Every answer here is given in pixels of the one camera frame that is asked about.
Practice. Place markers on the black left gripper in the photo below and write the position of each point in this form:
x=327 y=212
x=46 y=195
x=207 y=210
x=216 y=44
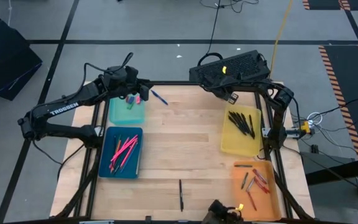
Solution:
x=124 y=79

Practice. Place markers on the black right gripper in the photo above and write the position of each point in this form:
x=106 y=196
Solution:
x=222 y=85

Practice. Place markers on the red eraser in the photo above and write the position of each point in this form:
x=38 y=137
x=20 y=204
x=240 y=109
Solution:
x=126 y=99

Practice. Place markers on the blue eraser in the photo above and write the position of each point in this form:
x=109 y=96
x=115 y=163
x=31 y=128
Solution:
x=130 y=100

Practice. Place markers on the pink eraser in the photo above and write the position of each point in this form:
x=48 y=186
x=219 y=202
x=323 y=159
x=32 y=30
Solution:
x=138 y=99

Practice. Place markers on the green eraser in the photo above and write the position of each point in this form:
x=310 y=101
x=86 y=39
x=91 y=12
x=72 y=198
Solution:
x=130 y=106

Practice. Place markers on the blue ballpoint pen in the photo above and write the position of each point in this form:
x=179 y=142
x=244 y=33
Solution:
x=158 y=97

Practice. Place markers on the pink pencil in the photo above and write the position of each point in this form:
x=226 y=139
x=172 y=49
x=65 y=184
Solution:
x=125 y=147
x=126 y=152

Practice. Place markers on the blue pencil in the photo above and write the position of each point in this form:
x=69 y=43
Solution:
x=129 y=160

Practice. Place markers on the dark green crayon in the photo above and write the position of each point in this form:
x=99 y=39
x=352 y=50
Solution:
x=243 y=166
x=244 y=180

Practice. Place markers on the blue plastic bin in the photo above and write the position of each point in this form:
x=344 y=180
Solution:
x=106 y=168

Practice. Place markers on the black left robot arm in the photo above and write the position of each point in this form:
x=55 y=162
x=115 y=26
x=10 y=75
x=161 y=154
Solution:
x=64 y=107

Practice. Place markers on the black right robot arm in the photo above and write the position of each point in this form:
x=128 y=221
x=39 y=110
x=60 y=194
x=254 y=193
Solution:
x=278 y=118

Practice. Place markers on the yellow tag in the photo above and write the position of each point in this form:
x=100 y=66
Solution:
x=224 y=70

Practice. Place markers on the black computer case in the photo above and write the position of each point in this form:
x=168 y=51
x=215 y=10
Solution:
x=244 y=65

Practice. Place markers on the teal plastic bin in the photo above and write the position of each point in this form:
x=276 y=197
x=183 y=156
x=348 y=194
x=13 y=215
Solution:
x=126 y=116

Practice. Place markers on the yellow plastic bin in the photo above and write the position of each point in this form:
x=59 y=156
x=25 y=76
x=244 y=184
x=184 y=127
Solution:
x=235 y=146

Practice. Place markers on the yellow plug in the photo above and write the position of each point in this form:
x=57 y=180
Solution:
x=305 y=126

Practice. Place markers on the orange plastic bin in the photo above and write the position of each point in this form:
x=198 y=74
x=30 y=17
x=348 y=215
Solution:
x=244 y=199

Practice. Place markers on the large black box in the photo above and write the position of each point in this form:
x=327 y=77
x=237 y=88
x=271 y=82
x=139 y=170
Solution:
x=5 y=59

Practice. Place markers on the black mat orange striped edge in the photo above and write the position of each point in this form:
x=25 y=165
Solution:
x=343 y=93
x=328 y=3

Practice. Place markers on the black beam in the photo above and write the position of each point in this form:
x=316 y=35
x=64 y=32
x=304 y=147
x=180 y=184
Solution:
x=337 y=169

